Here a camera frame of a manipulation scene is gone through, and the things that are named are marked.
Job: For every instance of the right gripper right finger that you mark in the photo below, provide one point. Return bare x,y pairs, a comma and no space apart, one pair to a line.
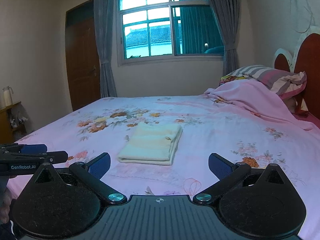
253,200

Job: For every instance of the white framed window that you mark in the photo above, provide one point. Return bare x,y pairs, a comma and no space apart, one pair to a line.
167,29

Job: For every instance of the left grey curtain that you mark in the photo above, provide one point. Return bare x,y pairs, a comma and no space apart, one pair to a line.
103,23

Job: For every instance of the person's left hand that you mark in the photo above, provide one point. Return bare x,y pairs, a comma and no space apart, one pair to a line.
5,206

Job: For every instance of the cream yellow knit garment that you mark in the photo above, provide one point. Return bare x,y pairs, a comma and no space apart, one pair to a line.
152,144

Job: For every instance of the pink floral bed sheet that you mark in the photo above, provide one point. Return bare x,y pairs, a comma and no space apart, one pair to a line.
198,126

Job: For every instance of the right grey curtain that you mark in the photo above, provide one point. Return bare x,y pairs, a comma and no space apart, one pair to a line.
227,17

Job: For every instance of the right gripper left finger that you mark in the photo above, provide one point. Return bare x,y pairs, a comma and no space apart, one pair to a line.
67,200

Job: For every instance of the white thermos jug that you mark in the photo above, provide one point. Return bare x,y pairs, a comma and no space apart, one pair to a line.
7,95

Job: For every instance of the pink crumpled blanket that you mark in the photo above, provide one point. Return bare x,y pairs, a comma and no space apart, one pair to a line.
255,98

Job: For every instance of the brown wooden side shelf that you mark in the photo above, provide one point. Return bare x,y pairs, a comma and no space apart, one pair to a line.
11,130

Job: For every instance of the grey curtain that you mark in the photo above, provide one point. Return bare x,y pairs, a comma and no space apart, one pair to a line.
227,17
103,23

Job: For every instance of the colourful floral pillow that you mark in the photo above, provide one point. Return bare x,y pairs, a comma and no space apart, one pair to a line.
229,78

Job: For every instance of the striped pink grey pillow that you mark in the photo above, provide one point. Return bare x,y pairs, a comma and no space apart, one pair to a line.
285,84

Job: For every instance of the brown wooden door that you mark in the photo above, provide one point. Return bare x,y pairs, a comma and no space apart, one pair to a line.
82,60

